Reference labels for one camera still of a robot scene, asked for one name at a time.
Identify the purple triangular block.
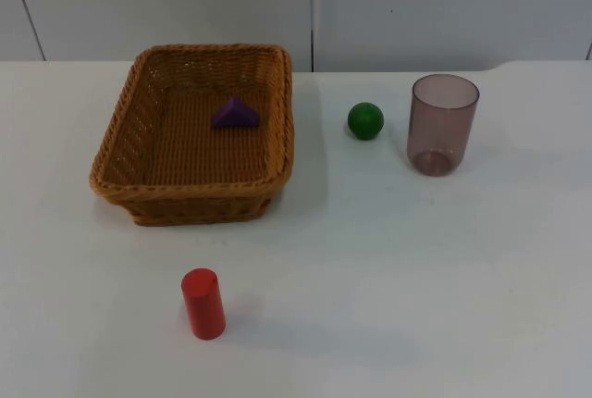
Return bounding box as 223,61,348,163
211,95,259,131

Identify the green ball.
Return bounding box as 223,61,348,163
347,101,386,142

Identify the red cylinder block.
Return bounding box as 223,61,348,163
180,267,228,341

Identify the clear cup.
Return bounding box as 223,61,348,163
406,73,481,179

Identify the brown wicker basket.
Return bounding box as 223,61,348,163
88,44,297,228

